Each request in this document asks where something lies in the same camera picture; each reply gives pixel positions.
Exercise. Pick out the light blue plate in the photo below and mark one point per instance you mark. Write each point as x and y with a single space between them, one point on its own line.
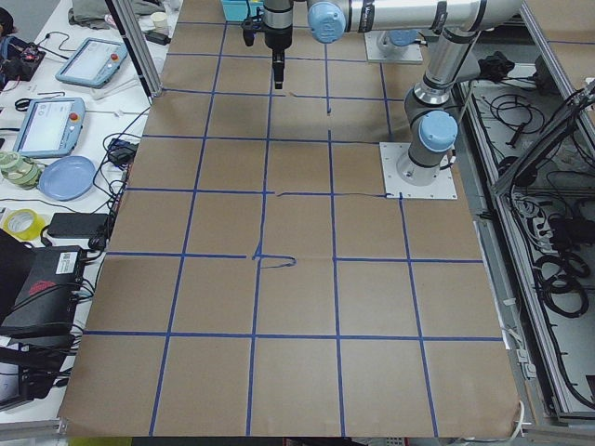
67 178

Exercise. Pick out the green tape rolls stack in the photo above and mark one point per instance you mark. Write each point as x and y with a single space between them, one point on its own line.
19 170

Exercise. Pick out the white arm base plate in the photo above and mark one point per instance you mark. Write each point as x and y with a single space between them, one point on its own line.
406 180
396 46

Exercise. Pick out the blue teach pendant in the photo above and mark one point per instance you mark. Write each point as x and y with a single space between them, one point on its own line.
93 64
51 127

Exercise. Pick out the light blue plastic bin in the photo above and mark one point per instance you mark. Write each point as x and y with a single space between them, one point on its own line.
238 10

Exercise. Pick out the black computer box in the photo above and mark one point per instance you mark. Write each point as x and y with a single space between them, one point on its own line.
37 286

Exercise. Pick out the lower blue teach pendant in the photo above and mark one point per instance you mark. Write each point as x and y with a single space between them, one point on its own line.
51 127

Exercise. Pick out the black power adapter brick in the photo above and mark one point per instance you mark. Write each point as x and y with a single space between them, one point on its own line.
76 225

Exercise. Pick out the aluminium frame post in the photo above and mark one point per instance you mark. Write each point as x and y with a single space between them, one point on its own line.
127 25

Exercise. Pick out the white paper cup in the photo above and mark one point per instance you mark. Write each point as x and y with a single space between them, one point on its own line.
160 22

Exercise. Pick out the yellow tape roll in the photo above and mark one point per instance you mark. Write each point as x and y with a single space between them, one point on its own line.
24 224

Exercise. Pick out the upper blue teach pendant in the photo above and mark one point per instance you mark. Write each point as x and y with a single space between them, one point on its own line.
93 64

